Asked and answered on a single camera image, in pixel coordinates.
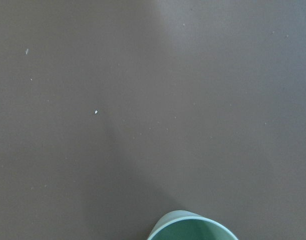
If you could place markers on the green cup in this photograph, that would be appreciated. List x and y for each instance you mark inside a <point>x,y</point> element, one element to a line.
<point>181,224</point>

